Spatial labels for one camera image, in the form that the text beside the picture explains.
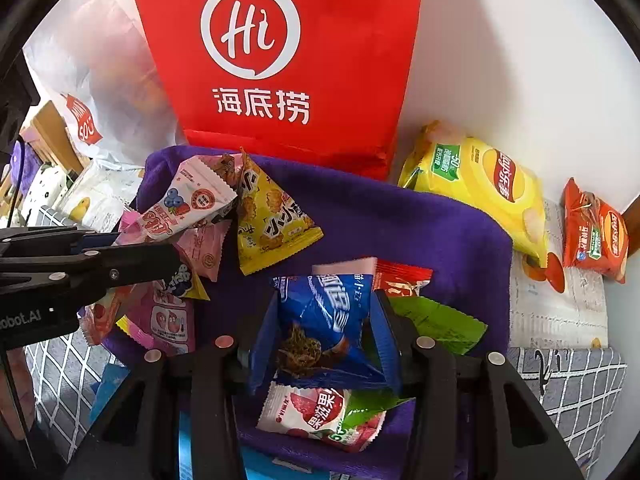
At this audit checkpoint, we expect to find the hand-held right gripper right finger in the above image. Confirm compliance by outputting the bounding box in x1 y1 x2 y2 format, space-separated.
372 290 586 480

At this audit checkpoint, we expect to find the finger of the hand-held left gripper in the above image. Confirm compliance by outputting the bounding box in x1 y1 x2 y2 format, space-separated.
0 226 122 259
0 242 182 307

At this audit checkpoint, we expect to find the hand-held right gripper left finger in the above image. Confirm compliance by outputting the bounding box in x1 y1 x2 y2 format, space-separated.
60 302 281 480

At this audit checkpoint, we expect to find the peach red snack packet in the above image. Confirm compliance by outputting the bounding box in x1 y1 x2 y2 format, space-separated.
80 285 133 346

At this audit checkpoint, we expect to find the blue snack packet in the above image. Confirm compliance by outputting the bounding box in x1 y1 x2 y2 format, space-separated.
248 274 401 393

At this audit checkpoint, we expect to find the large pink snack packet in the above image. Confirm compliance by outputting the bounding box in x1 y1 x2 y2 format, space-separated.
117 260 211 356

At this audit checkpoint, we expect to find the pink logo snack packet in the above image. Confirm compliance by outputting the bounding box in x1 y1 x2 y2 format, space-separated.
177 220 233 282

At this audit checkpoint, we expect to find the white red fruit snack packet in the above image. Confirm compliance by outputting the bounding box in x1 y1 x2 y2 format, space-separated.
256 381 387 453

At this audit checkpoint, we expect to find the white berry print snack packet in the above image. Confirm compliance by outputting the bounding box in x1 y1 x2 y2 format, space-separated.
130 156 238 241

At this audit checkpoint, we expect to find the pale pink snack packet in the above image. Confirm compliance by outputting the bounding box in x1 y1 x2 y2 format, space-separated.
311 257 378 281

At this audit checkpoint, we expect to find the yellow snack packet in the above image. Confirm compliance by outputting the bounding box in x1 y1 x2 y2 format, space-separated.
235 147 323 276

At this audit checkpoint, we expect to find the pink brown snack packet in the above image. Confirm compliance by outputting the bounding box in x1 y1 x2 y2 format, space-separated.
217 152 246 186

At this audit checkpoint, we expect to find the white polka dot pillow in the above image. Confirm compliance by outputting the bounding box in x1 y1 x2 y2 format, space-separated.
22 162 68 226

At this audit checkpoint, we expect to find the purple plush toy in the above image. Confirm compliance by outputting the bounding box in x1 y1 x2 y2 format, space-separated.
9 140 41 196

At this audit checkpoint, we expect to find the blue tissue pack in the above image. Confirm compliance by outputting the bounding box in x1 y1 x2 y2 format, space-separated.
90 362 326 480

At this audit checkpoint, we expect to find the wooden headboard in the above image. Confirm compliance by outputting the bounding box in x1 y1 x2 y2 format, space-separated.
20 100 86 171

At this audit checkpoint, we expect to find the purple towel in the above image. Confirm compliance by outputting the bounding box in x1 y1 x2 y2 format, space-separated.
102 145 515 480

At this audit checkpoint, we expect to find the yellow chips bag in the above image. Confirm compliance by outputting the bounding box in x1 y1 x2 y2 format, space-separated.
397 120 551 268

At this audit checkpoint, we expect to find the white plastic shopping bag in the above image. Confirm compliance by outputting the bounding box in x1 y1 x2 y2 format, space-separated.
22 0 186 166

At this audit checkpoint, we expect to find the grey checkered cloth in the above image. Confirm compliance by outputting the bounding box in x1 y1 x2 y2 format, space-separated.
22 330 628 480

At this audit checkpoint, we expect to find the orange chips bag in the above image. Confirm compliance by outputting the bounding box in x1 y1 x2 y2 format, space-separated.
562 177 630 285

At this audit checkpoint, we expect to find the red paper bag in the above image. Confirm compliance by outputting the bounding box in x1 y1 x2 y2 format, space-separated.
127 0 427 183

